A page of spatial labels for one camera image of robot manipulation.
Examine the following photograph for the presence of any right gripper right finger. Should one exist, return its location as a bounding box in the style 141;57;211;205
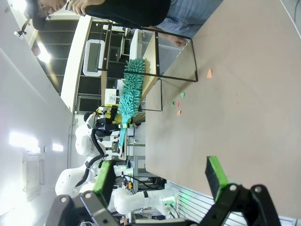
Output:
199;155;282;226

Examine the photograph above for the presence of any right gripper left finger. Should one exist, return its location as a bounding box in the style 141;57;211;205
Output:
44;161;119;226

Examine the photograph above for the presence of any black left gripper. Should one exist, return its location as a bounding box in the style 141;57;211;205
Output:
103;122;129;133

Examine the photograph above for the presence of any teal microfiber duster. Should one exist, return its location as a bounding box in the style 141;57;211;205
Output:
117;57;147;155

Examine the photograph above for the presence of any person's left hand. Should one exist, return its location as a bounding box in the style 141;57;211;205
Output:
174;37;189;48

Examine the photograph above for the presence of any person's right hand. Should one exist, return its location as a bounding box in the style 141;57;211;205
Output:
69;0;95;16

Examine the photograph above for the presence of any ceiling air vent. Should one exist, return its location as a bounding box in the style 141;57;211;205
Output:
22;150;46;201

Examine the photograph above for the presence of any white rounded digital clock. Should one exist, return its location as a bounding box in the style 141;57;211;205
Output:
82;39;104;77

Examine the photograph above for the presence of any person in black shirt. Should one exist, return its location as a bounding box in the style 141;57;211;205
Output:
30;0;224;40

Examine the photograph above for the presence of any two-tier wooden shelf black frame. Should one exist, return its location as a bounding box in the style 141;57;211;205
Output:
95;23;198;113

